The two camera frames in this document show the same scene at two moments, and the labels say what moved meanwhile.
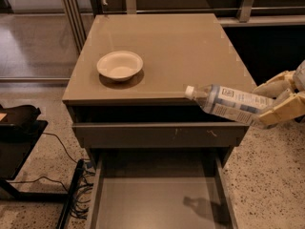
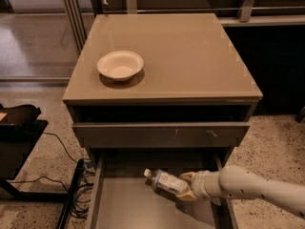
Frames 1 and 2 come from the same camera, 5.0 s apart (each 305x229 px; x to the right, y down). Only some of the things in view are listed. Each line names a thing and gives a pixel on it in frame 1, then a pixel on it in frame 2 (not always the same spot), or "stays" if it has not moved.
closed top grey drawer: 158,135 stays
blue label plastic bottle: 230,103 → 163,182
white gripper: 299,76 → 200,183
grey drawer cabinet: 127,93 stays
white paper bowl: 120,66 stays
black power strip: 71,195 stays
